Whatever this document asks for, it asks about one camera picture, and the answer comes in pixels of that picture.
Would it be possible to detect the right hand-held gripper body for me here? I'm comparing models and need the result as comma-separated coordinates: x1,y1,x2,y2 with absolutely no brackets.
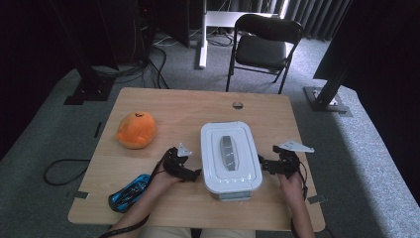
271,139,315,179

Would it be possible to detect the grey curtain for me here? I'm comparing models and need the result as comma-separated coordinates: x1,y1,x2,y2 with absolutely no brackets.
282,0,355,43

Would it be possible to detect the right hand-held gripper cable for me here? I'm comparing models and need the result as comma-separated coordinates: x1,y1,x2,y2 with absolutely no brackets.
289,160,310,238

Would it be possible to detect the black floor cable loop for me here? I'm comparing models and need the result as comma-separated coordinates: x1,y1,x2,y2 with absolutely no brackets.
43,159,92,186

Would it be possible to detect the dark cabinet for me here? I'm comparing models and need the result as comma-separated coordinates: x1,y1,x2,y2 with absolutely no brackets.
138,0,191,49

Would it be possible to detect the left hand-held gripper cable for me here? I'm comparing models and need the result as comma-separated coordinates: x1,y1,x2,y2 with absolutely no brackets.
98,148,173,238

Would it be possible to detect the hand-held gripper cable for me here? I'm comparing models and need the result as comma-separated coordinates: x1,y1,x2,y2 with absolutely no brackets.
98,148,173,238
289,160,310,238

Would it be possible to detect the white desk frame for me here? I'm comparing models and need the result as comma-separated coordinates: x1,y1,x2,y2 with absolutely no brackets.
197,0,282,69

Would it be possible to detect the blue toy car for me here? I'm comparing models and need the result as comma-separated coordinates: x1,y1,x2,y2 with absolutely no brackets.
108,174,153,214

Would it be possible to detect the transparent grey storage box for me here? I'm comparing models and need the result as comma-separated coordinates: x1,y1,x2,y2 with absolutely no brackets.
210,188,255,202

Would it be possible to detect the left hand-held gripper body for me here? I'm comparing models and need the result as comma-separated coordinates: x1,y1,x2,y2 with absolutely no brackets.
162,142,193,181

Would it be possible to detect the bundle of black floor cables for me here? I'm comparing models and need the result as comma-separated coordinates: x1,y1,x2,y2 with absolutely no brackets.
91,46,171,90

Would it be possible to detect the person's left hand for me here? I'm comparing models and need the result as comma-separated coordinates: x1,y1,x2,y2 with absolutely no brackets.
149,165,182,196

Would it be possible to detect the black folding chair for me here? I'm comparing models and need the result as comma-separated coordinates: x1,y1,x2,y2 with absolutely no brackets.
225,13,305,95

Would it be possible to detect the black metal stand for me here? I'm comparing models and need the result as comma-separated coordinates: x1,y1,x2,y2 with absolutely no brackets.
49,0,117,106
302,43,353,118

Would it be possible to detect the orange plush toy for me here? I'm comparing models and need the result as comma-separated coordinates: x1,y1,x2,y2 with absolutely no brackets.
115,111,157,150

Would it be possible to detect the white storage box lid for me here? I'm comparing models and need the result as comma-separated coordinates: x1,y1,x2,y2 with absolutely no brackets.
199,120,264,195

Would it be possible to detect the person's right hand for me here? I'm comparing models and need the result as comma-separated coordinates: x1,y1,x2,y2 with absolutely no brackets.
276,171,307,206

